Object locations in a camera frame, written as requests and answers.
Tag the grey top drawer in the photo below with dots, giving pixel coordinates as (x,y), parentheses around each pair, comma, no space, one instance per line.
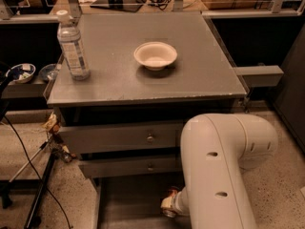
(122,137)

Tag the white paper bowl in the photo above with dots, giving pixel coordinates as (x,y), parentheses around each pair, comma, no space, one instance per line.
(155,56)

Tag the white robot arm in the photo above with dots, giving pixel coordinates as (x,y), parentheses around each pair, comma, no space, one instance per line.
(215,150)

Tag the white bowl with items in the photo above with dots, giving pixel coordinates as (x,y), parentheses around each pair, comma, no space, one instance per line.
(21,73)

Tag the black monitor base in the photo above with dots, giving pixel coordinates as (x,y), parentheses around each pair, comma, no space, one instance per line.
(120,5)

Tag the clear plastic water bottle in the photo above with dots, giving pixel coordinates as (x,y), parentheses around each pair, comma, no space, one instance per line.
(70,40)

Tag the grey drawer cabinet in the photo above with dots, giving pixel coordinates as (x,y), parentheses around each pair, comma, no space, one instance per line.
(150,73)

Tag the dark blue bowl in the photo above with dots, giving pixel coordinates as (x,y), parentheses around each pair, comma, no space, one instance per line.
(49,72)

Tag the black tripod stand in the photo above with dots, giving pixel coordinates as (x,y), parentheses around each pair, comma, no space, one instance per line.
(39,186)

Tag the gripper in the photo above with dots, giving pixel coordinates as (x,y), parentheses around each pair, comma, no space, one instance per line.
(174,203)

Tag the red coke can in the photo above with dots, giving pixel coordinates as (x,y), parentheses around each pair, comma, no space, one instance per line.
(172,192)

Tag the grey middle drawer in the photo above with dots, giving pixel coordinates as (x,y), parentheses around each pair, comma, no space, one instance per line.
(137,165)

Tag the grey side shelf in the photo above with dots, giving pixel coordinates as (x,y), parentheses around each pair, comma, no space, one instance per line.
(260,76)

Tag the grey open bottom drawer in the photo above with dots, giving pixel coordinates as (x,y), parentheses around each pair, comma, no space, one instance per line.
(133,202)

